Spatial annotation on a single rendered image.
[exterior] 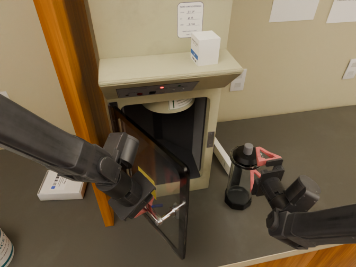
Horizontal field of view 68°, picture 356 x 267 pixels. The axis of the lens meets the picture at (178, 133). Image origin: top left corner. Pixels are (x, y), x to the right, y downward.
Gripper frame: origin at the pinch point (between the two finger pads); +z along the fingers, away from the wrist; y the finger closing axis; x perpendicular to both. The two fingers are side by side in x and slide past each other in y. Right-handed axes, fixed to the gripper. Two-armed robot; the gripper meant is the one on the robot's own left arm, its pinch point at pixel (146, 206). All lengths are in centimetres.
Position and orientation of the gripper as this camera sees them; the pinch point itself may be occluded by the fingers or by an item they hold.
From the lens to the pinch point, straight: 70.4
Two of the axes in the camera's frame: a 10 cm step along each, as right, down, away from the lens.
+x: 6.6, 5.0, -5.6
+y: -6.9, 7.0, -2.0
